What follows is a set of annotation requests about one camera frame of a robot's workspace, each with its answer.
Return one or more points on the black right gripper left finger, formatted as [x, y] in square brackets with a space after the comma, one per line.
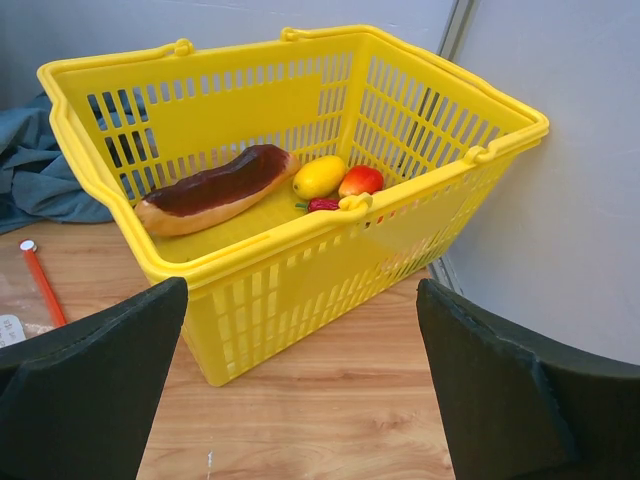
[79, 402]

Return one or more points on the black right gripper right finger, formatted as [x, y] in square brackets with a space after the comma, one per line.
[516, 404]

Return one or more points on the clear orange zip top bag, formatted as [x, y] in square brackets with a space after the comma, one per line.
[29, 306]

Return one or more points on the chocolate eclair toy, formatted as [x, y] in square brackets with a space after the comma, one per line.
[213, 196]

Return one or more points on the blue crumpled cloth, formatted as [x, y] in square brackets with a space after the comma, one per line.
[36, 181]

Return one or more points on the red yellow mango toy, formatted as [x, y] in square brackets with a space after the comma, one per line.
[361, 179]

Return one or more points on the red chili pepper toy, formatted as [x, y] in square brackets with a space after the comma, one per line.
[318, 204]

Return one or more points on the yellow lemon toy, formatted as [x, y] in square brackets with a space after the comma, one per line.
[319, 177]

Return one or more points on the yellow plastic shopping basket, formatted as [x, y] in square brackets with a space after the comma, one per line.
[442, 137]

